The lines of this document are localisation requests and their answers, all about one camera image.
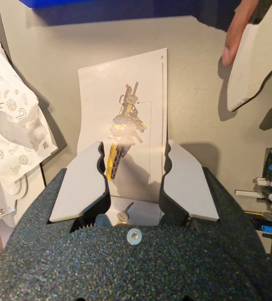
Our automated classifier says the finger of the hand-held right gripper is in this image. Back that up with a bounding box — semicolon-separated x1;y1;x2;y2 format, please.
227;0;272;112

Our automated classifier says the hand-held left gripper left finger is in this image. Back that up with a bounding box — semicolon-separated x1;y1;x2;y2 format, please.
49;141;111;224

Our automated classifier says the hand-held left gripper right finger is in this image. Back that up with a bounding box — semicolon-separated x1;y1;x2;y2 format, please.
159;140;220;227

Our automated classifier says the partly built lego model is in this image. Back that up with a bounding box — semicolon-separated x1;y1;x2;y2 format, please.
235;79;272;294

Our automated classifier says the lego instruction booklet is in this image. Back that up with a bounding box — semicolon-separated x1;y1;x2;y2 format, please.
76;48;168;226

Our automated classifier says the person's right hand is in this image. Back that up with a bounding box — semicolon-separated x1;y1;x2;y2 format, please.
222;0;260;66

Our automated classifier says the white folding stand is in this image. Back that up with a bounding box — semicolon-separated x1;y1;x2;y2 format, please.
0;155;47;247

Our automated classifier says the torn white printed paper bag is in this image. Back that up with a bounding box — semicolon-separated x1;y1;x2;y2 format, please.
0;41;58;195

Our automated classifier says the blue plastic bin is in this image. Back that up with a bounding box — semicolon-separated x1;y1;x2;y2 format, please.
18;0;242;32

